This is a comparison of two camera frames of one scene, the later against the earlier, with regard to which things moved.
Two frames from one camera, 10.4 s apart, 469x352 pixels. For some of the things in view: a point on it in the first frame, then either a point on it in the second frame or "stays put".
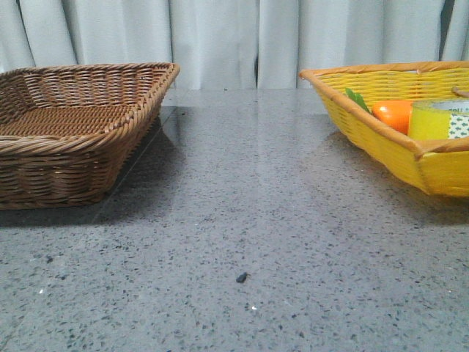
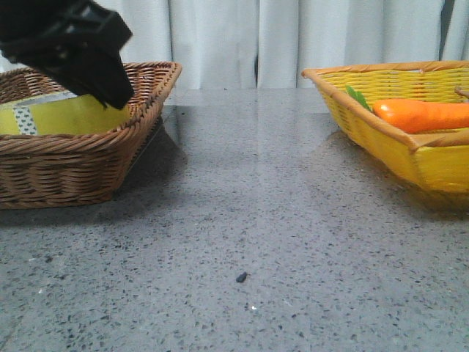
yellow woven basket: [437, 166] stays put
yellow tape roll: [438, 119] → [66, 113]
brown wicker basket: [68, 132] stays put
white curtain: [232, 45] stays put
